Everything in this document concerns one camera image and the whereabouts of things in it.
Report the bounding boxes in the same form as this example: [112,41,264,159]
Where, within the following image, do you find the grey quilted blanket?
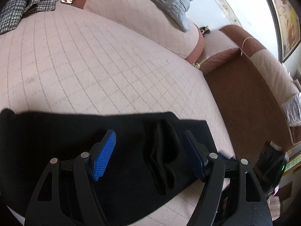
[120,0,195,32]

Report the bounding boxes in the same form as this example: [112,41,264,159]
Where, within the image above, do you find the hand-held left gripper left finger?
[25,129,117,226]

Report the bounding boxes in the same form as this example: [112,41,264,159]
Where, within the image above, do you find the long pink quilted sofa cushion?
[76,0,204,60]

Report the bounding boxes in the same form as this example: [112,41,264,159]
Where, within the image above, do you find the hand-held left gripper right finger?
[182,130,273,226]

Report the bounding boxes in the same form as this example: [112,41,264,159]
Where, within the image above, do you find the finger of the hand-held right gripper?
[217,152,238,170]

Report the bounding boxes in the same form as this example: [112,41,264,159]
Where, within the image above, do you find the houndstooth garment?
[0,0,62,35]

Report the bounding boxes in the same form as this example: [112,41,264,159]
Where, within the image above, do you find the beige cord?
[239,36,251,56]

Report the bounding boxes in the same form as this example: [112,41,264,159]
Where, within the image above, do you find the black pants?
[0,108,218,226]

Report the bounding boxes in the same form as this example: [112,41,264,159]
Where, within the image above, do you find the short pink brown sofa cushion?
[199,29,241,74]

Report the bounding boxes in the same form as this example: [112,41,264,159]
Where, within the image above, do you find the framed wall picture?
[257,0,301,63]

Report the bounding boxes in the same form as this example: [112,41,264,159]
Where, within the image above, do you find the pink and brown sofa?
[0,0,301,226]

